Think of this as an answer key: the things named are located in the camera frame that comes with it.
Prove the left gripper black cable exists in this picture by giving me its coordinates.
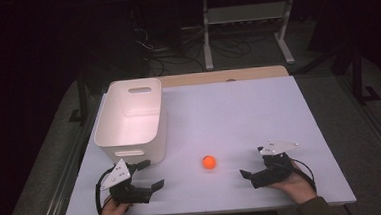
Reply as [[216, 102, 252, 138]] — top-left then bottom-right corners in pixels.
[[93, 166, 119, 215]]

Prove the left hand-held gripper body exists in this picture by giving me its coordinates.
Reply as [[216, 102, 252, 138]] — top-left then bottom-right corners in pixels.
[[98, 157, 153, 207]]

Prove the grey metal desk frame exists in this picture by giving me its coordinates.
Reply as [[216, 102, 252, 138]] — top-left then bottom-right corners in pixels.
[[199, 0, 302, 72]]

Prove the tangle of floor cables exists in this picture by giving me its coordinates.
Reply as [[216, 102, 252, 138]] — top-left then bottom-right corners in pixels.
[[130, 3, 255, 79]]

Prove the person's right hand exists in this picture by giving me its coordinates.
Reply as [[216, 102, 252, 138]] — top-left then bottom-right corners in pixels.
[[267, 159, 319, 207]]

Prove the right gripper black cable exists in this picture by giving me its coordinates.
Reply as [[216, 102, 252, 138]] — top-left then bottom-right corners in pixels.
[[290, 156, 318, 195]]

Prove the orange ball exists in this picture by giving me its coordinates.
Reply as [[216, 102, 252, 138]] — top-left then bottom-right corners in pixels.
[[200, 154, 217, 170]]

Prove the person's left hand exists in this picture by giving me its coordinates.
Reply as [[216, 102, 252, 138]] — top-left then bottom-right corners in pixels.
[[98, 194, 133, 215]]

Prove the white plastic storage bin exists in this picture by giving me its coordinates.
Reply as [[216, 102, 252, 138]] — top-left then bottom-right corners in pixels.
[[90, 76, 170, 168]]

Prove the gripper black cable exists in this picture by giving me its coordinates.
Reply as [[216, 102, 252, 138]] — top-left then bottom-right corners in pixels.
[[290, 156, 318, 195], [93, 166, 119, 215]]

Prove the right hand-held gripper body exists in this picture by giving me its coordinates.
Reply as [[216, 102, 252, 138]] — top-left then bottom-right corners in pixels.
[[249, 138, 302, 190]]

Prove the black metal stand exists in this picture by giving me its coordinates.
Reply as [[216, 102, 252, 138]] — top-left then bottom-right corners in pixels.
[[328, 40, 381, 108]]

